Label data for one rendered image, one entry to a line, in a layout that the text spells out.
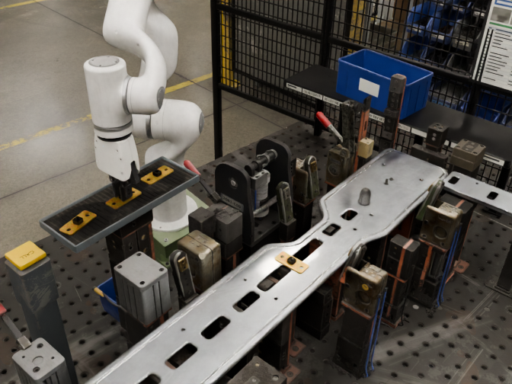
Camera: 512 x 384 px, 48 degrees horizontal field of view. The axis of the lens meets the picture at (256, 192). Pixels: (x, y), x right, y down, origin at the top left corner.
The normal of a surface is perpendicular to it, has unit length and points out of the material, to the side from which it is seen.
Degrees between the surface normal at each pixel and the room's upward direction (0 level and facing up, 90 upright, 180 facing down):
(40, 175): 0
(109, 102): 89
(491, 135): 0
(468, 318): 0
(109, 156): 90
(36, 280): 90
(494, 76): 90
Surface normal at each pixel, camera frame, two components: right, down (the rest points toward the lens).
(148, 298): 0.76, 0.39
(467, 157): -0.64, 0.41
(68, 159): 0.02, -0.82
